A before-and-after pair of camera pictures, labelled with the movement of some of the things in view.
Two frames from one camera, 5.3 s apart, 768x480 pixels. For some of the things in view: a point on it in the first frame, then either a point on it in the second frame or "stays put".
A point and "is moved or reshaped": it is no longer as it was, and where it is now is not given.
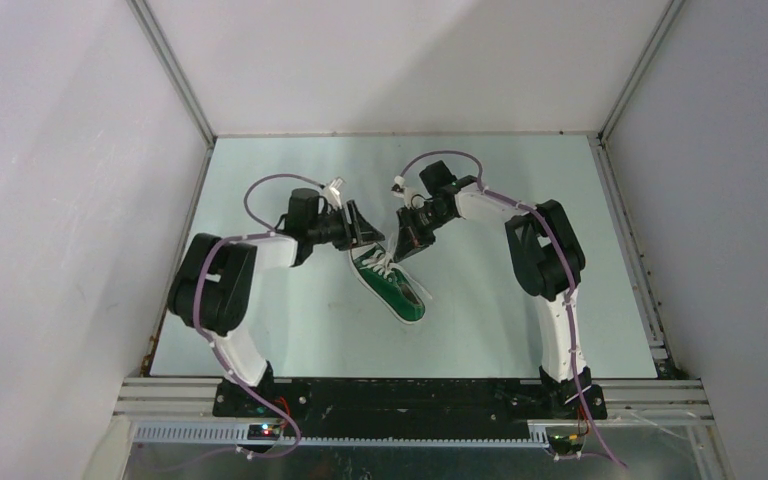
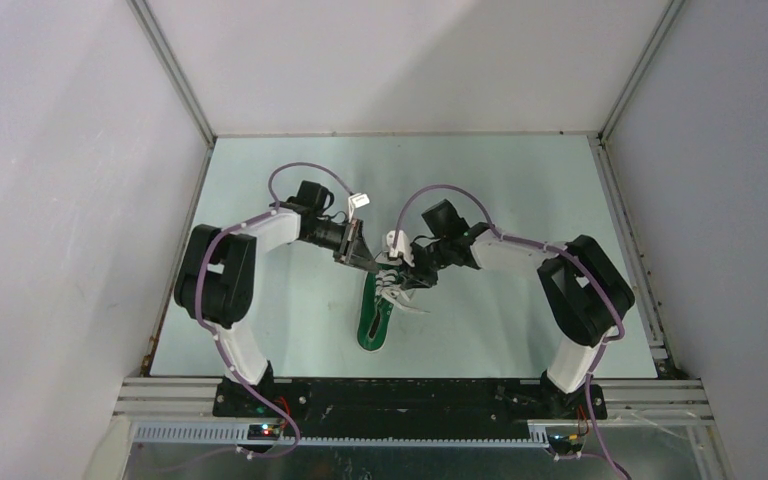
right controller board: (561, 445) stays put
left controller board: (263, 432) stays put
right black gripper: (411, 238) to (416, 278)
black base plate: (411, 401) stays put
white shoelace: (386, 264) is moved or reshaped
